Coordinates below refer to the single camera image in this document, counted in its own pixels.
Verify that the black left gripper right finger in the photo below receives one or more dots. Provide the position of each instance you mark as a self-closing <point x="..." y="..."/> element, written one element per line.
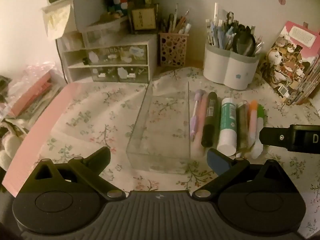
<point x="236" y="173"/>

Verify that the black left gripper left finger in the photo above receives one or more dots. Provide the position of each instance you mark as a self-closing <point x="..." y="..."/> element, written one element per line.
<point x="77" y="179"/>

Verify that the green cap highlighter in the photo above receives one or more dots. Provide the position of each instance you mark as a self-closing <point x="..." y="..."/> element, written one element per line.
<point x="257" y="148"/>

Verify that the green white glue stick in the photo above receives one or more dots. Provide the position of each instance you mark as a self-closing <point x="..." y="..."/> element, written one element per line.
<point x="227" y="137"/>

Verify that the orange cap highlighter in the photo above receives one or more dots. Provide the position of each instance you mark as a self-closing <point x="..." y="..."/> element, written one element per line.
<point x="252" y="127"/>

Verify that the black marker pen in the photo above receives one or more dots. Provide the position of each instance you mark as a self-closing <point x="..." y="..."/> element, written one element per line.
<point x="209" y="121"/>

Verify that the pink highlighter pen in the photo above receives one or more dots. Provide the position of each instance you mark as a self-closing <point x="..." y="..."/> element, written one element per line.
<point x="201" y="118"/>

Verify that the clear acrylic drawer box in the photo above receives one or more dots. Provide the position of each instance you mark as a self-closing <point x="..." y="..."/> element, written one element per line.
<point x="160" y="140"/>

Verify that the purple clear mechanical pencil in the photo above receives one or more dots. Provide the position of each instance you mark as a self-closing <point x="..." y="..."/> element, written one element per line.
<point x="194" y="118"/>

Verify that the floral tablecloth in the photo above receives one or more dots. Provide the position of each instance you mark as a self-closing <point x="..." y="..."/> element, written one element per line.
<point x="103" y="114"/>

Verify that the cat illustrated book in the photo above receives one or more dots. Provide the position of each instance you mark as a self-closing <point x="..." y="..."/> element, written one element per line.
<point x="291" y="66"/>

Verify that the pink box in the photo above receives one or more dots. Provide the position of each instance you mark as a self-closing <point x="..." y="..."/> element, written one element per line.
<point x="28" y="92"/>

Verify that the white flower pen holder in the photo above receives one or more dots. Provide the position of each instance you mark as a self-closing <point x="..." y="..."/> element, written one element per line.
<point x="229" y="68"/>

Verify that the black magnifying glass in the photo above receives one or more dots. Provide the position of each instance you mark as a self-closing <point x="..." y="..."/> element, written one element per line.
<point x="244" y="43"/>

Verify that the white rabbit drawer organizer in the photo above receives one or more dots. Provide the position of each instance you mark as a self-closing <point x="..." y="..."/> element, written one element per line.
<point x="133" y="59"/>

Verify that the clear small drawer unit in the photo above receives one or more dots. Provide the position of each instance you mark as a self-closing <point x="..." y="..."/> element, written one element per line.
<point x="105" y="34"/>

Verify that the pink perforated pen cup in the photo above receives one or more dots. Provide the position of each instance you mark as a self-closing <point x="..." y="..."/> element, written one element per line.
<point x="173" y="49"/>

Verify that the white storage box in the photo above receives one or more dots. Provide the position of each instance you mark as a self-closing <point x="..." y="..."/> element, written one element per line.
<point x="65" y="16"/>

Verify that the framed calligraphy sign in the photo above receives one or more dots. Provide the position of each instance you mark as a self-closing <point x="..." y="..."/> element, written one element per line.
<point x="143" y="19"/>

